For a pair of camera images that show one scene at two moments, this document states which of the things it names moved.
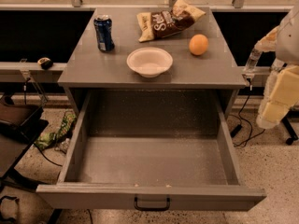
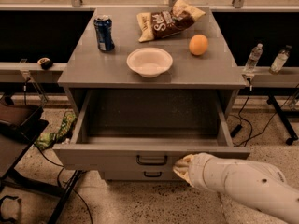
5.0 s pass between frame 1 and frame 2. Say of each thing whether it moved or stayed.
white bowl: stayed
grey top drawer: moved
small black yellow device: stayed
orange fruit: stayed
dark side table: stayed
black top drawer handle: moved
